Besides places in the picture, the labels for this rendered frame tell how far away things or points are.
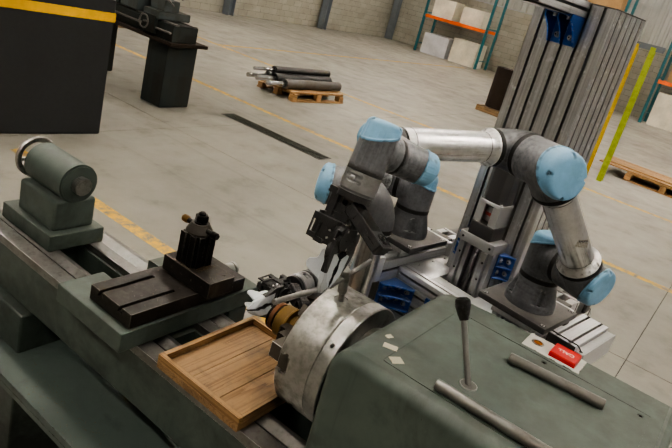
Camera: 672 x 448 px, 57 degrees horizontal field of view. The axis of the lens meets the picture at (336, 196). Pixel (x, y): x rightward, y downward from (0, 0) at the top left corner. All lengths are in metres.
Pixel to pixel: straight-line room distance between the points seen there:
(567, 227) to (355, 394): 0.70
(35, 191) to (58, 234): 0.17
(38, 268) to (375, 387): 1.27
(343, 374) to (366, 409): 0.08
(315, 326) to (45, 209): 1.15
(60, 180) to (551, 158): 1.49
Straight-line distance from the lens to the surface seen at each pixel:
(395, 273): 2.14
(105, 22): 6.03
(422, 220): 2.14
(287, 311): 1.59
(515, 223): 2.12
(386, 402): 1.23
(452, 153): 1.47
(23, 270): 2.25
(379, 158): 1.20
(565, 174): 1.50
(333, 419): 1.32
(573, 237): 1.67
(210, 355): 1.79
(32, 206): 2.33
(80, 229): 2.28
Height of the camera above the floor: 1.91
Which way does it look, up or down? 19 degrees down
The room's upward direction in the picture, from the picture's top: 15 degrees clockwise
